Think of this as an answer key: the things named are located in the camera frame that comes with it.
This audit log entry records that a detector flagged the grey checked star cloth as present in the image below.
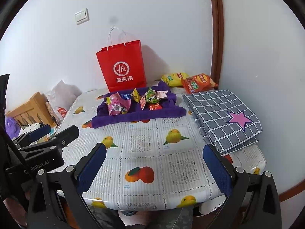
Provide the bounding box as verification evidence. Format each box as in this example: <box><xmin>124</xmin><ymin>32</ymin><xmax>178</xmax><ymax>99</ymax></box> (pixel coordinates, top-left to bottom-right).
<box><xmin>182</xmin><ymin>90</ymin><xmax>263</xmax><ymax>156</ymax></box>

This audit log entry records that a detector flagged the wooden chair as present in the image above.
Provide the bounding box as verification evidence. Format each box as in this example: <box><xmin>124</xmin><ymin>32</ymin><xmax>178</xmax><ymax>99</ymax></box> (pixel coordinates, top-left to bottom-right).
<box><xmin>6</xmin><ymin>92</ymin><xmax>56</xmax><ymax>127</ymax></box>

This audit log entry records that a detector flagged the purple fleece tray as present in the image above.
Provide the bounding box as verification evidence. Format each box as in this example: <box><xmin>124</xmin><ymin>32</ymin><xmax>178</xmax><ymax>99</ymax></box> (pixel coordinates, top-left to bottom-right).
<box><xmin>91</xmin><ymin>81</ymin><xmax>186</xmax><ymax>129</ymax></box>

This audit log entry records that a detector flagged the fruit print tablecloth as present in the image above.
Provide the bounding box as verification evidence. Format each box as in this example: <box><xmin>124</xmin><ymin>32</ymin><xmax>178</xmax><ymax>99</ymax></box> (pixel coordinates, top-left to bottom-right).
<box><xmin>58</xmin><ymin>88</ymin><xmax>266</xmax><ymax>211</ymax></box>

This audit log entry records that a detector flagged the purple pink snack bag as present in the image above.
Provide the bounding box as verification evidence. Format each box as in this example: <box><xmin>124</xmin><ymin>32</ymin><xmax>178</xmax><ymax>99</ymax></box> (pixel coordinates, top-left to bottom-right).
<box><xmin>106</xmin><ymin>93</ymin><xmax>131</xmax><ymax>116</ymax></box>

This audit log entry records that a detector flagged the white plastic bag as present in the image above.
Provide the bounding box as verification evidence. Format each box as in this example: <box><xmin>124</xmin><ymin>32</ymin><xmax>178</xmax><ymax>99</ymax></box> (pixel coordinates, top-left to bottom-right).
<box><xmin>46</xmin><ymin>80</ymin><xmax>82</xmax><ymax>122</ymax></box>

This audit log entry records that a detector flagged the yellow small snack packet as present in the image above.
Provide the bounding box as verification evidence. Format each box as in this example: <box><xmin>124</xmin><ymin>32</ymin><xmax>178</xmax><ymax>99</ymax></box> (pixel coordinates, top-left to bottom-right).
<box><xmin>131</xmin><ymin>88</ymin><xmax>141</xmax><ymax>103</ymax></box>

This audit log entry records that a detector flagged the pink red snack packet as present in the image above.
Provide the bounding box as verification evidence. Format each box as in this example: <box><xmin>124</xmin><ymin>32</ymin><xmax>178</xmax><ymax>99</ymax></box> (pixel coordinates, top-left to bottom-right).
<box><xmin>139</xmin><ymin>94</ymin><xmax>146</xmax><ymax>110</ymax></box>

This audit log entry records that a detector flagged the orange chips bag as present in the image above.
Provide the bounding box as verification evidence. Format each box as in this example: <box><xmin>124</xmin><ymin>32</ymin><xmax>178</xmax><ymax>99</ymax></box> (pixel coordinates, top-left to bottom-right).
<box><xmin>181</xmin><ymin>73</ymin><xmax>218</xmax><ymax>94</ymax></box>

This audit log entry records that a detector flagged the red small snack packet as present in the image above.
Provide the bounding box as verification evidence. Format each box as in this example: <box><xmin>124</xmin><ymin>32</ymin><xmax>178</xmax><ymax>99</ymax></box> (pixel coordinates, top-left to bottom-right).
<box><xmin>149</xmin><ymin>103</ymin><xmax>163</xmax><ymax>111</ymax></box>

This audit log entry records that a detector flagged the green snack packet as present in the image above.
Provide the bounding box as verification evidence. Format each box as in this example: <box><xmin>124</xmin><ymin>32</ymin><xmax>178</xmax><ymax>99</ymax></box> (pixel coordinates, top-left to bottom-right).
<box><xmin>145</xmin><ymin>87</ymin><xmax>159</xmax><ymax>104</ymax></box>

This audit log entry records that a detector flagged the pale pink wafer packet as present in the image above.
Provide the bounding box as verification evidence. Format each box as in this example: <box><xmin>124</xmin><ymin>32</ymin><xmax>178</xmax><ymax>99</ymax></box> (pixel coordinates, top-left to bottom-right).
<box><xmin>157</xmin><ymin>90</ymin><xmax>168</xmax><ymax>99</ymax></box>

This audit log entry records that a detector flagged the yellow chips bag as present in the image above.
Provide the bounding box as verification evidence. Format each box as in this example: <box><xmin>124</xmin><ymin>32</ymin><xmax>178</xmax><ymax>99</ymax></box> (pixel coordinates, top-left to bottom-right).
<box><xmin>161</xmin><ymin>72</ymin><xmax>189</xmax><ymax>87</ymax></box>

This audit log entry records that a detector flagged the red paper shopping bag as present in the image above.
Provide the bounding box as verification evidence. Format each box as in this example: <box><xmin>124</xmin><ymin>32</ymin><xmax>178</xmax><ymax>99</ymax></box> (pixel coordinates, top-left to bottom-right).
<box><xmin>96</xmin><ymin>26</ymin><xmax>147</xmax><ymax>92</ymax></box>

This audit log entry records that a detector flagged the brown door frame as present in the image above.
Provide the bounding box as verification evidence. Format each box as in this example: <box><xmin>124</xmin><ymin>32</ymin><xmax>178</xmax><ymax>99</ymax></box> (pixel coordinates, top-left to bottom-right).
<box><xmin>210</xmin><ymin>0</ymin><xmax>224</xmax><ymax>84</ymax></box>

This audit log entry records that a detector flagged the white wall switch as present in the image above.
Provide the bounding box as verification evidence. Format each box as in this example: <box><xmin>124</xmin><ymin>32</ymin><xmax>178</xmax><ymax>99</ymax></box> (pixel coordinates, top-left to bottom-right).
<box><xmin>75</xmin><ymin>8</ymin><xmax>89</xmax><ymax>25</ymax></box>

